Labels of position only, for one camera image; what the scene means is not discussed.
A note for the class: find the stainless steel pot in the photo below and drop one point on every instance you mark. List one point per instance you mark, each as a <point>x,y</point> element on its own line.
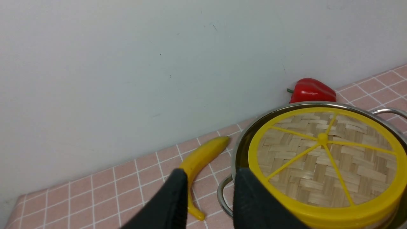
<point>239,159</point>

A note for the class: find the yellow plastic banana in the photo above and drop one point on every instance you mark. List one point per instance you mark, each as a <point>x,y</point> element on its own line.
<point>196,162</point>

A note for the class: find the red bell pepper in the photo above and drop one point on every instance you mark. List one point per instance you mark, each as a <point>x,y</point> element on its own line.
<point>309,89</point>

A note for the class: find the yellow bamboo steamer basket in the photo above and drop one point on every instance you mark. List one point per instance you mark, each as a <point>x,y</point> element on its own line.
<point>352,217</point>

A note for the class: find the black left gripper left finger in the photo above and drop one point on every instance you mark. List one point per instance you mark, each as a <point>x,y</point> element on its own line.
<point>168,209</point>

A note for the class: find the yellow woven steamer lid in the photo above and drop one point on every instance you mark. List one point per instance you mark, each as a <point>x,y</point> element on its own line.
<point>328,156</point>

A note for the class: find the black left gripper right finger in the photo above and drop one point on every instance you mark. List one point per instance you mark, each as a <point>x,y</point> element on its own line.
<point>255,208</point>

